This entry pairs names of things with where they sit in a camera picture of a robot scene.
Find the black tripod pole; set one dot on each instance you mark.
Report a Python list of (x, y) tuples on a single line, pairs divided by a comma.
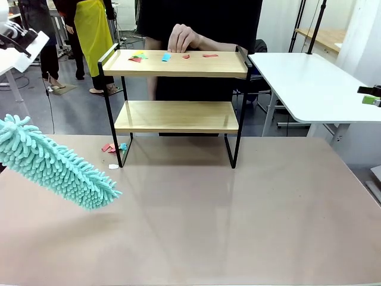
[(298, 24), (317, 26)]

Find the yellow paper scrap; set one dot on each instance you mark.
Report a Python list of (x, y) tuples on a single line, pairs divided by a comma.
[(137, 54)]

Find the large white side table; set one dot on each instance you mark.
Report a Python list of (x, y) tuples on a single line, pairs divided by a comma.
[(312, 89)]

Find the teal chenille duster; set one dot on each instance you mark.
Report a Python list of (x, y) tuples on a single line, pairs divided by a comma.
[(53, 162)]

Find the green paper scrap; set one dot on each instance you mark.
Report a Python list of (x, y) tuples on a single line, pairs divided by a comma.
[(143, 56)]

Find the person's right forearm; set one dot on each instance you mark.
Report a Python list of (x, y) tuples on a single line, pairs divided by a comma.
[(152, 88)]

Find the person in black clothes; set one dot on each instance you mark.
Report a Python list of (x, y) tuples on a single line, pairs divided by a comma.
[(208, 15)]

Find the wooden workbench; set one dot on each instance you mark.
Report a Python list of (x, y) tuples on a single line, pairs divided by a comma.
[(327, 37)]

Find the white paper scrap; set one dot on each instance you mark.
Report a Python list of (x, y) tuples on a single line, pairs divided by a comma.
[(113, 166)]

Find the small white side table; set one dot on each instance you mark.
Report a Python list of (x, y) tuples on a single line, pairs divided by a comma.
[(6, 64)]

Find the pink paper scrap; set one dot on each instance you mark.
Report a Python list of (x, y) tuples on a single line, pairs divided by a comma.
[(112, 149)]

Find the person's left forearm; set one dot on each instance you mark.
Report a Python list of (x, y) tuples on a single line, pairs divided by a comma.
[(220, 46)]

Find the person in dark grey clothes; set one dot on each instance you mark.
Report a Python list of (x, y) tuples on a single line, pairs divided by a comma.
[(49, 59)]

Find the person in yellow apron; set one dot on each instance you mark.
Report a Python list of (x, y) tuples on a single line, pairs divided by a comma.
[(92, 29)]

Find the long red paper scrap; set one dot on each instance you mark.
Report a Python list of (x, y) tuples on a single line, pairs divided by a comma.
[(105, 147), (210, 55)]

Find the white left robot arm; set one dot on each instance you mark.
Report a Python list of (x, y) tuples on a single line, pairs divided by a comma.
[(35, 44)]

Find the person's left hand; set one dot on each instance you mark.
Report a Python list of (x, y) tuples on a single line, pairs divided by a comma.
[(183, 37)]

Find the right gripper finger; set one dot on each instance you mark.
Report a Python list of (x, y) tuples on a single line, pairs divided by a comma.
[(372, 100), (370, 90)]

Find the two-tier wooden black-framed shelf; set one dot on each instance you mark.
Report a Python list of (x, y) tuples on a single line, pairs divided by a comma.
[(178, 67)]

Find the black office chair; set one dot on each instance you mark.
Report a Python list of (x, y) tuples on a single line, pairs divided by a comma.
[(264, 47)]

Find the brown floor mat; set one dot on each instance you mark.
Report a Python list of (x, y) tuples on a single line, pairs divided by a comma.
[(65, 88)]

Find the blue paper scrap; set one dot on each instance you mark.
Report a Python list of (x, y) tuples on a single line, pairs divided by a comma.
[(166, 56), (123, 146)]

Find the grey metal rail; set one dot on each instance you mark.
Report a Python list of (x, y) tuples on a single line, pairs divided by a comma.
[(375, 190)]

